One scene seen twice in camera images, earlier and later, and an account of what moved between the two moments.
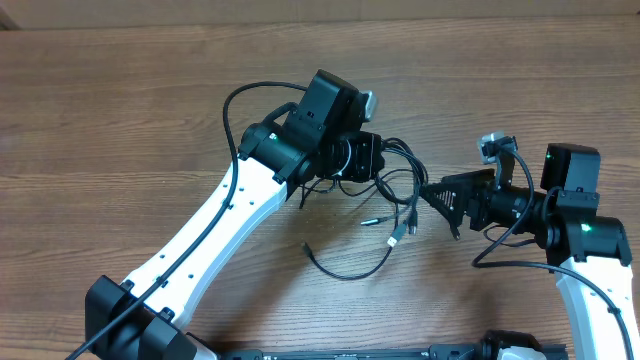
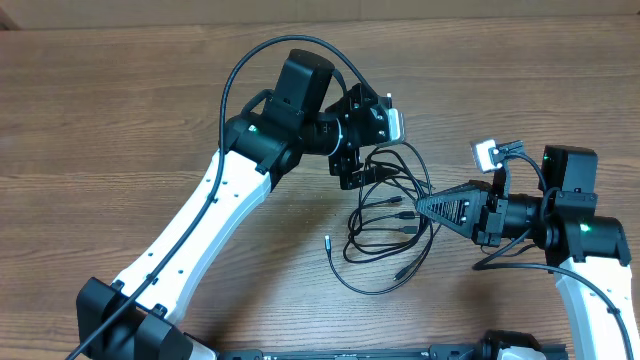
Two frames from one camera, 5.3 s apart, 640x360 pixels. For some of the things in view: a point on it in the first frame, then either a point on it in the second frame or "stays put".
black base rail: x=451 y=352 stays put
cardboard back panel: x=15 y=14 stays put
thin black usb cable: x=392 y=243 -> x=327 y=252
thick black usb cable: x=412 y=215 -> x=402 y=248
